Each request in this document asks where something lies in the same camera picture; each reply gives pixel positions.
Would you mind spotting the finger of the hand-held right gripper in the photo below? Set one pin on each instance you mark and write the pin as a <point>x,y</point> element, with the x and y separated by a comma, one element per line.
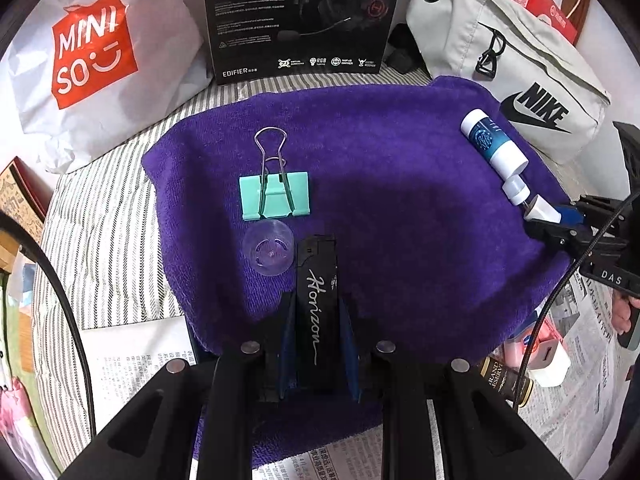
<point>572,212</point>
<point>555,235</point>

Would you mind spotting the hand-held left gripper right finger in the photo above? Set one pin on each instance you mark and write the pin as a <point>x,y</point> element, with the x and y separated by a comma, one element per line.
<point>350,350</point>

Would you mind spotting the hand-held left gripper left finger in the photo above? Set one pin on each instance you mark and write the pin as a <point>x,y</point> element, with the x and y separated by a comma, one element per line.
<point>286,340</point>

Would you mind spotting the white cylinder container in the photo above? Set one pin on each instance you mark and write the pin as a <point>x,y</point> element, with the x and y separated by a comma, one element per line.
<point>540,208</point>

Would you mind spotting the black box with white script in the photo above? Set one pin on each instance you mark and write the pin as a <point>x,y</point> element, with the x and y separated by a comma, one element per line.
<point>315,300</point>

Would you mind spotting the small white bottle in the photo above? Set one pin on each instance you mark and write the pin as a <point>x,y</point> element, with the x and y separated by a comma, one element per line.
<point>516,190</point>

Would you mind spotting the pink tube with white cap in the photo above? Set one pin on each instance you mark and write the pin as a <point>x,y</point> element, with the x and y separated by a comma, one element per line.
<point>547,330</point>

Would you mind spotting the clear plastic cap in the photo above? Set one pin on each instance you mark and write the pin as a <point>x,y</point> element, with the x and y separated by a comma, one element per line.
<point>267,250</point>

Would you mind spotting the white and blue bottle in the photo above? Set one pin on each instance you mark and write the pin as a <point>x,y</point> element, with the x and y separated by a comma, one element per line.
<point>492,142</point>

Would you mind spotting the white charger plug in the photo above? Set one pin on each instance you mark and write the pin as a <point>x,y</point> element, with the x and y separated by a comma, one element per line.
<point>550,365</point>

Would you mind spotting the green binder clip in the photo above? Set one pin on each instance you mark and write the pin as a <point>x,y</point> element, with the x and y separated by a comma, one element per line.
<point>275,195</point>

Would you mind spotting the black gold tube box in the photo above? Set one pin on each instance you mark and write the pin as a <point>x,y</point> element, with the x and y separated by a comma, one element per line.
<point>505,382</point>

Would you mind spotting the person's right hand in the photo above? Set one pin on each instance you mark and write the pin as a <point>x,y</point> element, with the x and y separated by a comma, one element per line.
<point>625,315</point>

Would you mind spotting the purple towel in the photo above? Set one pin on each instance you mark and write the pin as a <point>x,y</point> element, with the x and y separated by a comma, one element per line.
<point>400,200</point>

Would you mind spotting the grey waist bag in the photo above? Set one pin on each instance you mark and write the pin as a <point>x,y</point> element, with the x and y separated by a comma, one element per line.
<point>525,60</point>

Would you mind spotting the newspaper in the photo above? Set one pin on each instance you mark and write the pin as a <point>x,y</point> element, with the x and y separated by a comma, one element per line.
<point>130,375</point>

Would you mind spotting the green cloth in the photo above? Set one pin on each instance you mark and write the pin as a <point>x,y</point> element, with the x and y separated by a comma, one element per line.
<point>30,340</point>

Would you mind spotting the pink cloth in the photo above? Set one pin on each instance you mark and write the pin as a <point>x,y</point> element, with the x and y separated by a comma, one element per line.
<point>17,420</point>

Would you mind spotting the wooden bedside table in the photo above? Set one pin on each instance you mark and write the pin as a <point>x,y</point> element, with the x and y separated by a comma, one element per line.
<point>10,250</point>

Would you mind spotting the illustrated book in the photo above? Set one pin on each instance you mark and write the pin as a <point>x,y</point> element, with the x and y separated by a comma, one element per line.
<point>20,195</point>

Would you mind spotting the white plastic shopping bag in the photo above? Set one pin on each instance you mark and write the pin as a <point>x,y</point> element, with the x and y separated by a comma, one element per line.
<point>150,60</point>

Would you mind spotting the black headset box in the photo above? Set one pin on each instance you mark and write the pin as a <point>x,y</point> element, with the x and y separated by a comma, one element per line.
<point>260,25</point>

